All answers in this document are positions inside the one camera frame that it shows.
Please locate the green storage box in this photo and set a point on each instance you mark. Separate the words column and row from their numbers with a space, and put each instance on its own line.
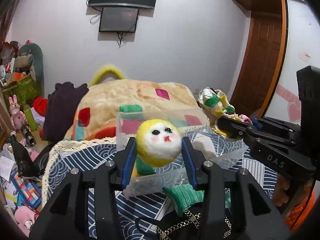
column 26, row 90

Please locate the beige colourful patch blanket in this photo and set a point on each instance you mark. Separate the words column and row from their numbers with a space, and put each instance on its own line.
column 95, row 116

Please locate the colourful floral scrunchie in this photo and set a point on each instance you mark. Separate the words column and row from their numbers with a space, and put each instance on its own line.
column 215, row 104

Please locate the red plush item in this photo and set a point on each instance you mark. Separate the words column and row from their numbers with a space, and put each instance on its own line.
column 40, row 105

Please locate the clear plastic storage box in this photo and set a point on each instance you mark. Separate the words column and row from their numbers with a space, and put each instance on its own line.
column 228, row 154

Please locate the pink rabbit doll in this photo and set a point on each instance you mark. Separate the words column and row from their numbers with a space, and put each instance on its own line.
column 18, row 118

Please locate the white drawstring pouch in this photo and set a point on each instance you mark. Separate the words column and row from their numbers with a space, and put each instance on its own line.
column 204, row 144

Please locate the grey green plush toy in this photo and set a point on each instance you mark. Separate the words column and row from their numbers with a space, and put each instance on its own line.
column 30, row 60

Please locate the green bottle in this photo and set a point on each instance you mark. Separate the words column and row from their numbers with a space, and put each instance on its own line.
column 29, row 117

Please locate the yellow white felt face ball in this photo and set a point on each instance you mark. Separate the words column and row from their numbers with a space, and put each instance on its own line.
column 158, row 142

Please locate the pink plush toy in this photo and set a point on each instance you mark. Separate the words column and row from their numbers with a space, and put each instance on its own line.
column 25, row 218

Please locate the black gold patterned bag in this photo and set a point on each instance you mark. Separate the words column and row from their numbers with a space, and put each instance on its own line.
column 187, row 224

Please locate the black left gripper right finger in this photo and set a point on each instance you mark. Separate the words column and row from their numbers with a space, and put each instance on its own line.
column 253, row 216

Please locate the brown wooden door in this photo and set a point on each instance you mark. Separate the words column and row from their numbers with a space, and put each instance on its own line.
column 259, row 63

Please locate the dark purple clothing pile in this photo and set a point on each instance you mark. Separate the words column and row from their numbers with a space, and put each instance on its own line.
column 61, row 108

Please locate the yellow green sponge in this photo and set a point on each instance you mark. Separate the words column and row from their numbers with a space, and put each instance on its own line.
column 141, row 168

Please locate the person's right hand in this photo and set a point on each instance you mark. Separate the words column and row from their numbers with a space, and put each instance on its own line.
column 282, row 185

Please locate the blue white patterned tablecloth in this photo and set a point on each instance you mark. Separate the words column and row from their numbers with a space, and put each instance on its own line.
column 253, row 216

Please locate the black plastic bag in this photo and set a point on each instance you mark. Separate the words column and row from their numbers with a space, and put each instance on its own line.
column 28, row 168

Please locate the small black wall monitor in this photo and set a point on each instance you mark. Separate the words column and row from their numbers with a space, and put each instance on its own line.
column 118, row 20

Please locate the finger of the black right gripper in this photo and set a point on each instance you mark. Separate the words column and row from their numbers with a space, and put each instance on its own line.
column 275, row 126
column 233, row 128

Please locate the green knitted sleeve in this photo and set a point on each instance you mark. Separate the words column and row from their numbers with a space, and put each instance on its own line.
column 183, row 197

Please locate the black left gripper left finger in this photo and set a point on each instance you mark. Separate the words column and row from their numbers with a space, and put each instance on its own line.
column 65, row 216

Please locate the colourful striped pencil case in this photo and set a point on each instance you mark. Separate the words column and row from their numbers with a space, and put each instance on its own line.
column 27, row 189

